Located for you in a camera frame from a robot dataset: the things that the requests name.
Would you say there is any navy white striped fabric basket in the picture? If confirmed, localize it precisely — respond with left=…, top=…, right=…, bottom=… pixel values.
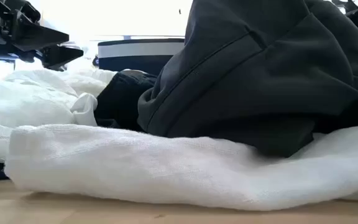
left=96, top=37, right=185, bottom=76

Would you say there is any plain white garment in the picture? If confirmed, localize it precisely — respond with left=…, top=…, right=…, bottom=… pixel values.
left=57, top=68, right=118, bottom=98

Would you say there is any white lace garment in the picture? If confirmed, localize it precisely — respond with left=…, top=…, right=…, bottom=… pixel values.
left=0, top=70, right=99, bottom=164

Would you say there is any white textured shirt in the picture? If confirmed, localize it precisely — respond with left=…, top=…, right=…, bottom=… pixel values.
left=4, top=124, right=358, bottom=212

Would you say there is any dark grey garment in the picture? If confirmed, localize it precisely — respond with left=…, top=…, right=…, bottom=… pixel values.
left=137, top=0, right=358, bottom=158

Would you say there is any black garment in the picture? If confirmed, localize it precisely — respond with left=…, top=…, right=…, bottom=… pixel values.
left=313, top=72, right=358, bottom=135

